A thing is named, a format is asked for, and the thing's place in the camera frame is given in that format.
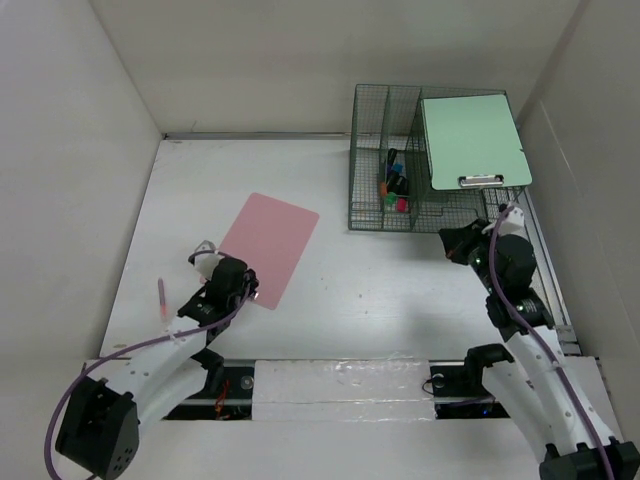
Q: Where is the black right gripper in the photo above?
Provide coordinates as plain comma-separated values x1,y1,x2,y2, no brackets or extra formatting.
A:
438,218,501,294

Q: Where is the pink clipboard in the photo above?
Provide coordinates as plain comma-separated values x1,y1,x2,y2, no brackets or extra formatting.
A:
220,193,319,310

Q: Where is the pink cap highlighter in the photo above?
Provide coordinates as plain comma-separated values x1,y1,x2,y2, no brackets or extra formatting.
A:
396,198,407,212

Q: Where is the green cap highlighter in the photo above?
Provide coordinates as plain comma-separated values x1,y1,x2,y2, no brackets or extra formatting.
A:
384,176,409,205

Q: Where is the orange cap highlighter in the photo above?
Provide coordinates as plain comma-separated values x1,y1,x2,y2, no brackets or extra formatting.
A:
380,172,401,197

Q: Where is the green clipboard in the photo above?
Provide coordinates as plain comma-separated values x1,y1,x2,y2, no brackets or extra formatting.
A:
422,93,532,191

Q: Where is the purple cap highlighter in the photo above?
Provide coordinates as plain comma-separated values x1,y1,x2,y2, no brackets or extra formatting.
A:
386,148,398,174

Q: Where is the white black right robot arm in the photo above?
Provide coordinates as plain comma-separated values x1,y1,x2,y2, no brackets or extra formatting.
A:
438,219,639,479

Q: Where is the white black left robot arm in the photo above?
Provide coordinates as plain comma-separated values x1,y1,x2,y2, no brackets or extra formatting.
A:
44,255,259,479

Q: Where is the pink pen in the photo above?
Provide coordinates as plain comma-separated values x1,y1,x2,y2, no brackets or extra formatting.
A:
157,277,169,325

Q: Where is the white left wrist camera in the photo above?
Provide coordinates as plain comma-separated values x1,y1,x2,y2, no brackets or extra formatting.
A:
189,240,223,283

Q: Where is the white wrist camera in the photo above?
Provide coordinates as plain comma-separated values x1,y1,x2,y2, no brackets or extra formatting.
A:
482,202,525,236
189,240,223,283

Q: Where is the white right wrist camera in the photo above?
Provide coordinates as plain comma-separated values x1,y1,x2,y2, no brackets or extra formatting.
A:
482,202,525,236

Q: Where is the green wire mesh desk organizer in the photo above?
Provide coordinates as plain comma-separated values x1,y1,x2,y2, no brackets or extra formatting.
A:
348,84,522,233

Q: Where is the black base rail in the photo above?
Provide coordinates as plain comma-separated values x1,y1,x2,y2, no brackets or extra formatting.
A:
168,359,507,423

